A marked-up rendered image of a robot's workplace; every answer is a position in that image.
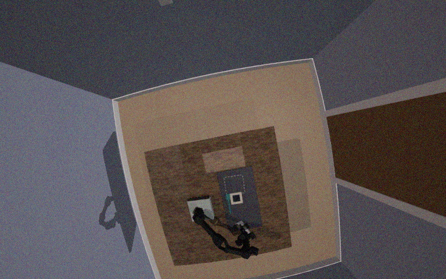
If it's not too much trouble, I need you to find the beige tile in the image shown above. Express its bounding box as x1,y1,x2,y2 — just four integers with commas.
230,192,243,205

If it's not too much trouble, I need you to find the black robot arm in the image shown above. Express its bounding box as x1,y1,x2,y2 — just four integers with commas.
192,208,259,259

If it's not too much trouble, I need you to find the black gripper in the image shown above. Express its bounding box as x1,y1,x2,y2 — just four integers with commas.
235,232,256,246

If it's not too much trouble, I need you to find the dark grey flat mat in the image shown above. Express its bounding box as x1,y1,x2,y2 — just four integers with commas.
217,166,262,233

